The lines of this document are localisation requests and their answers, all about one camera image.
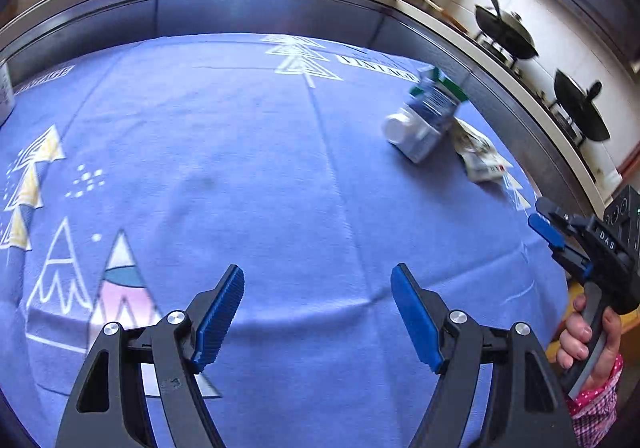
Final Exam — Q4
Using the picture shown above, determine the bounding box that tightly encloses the kitchen counter with grey cabinets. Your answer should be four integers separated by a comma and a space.
0, 0, 621, 209

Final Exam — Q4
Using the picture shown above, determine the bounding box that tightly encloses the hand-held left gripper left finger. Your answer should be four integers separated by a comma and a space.
55, 264, 246, 448

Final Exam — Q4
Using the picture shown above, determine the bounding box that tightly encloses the person's right forearm pink sleeve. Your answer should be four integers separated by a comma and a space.
567, 355, 626, 448

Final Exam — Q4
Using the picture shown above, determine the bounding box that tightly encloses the person's right hand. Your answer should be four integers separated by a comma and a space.
556, 295, 624, 394

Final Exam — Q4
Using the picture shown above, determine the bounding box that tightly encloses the gas stove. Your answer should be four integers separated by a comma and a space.
470, 28, 601, 169

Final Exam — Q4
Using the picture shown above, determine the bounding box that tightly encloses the silver white wrapper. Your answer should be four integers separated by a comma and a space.
449, 119, 514, 185

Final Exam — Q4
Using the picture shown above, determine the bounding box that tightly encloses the blue printed tablecloth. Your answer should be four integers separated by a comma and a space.
0, 32, 571, 448

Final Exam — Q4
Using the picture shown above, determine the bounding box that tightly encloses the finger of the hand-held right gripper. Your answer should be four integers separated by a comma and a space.
528, 214, 595, 281
536, 197, 596, 241

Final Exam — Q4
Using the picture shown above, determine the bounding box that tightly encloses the green white milk carton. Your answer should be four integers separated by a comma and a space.
381, 65, 472, 164

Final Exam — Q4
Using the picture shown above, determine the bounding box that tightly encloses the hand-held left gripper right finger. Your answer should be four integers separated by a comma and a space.
391, 263, 578, 448

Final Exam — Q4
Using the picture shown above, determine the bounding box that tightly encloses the white mug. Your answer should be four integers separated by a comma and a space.
0, 59, 17, 125

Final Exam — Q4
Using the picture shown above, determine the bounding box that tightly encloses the black frying pan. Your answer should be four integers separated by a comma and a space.
474, 0, 540, 68

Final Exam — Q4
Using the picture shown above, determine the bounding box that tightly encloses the black wok with lid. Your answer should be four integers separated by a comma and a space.
553, 70, 612, 145

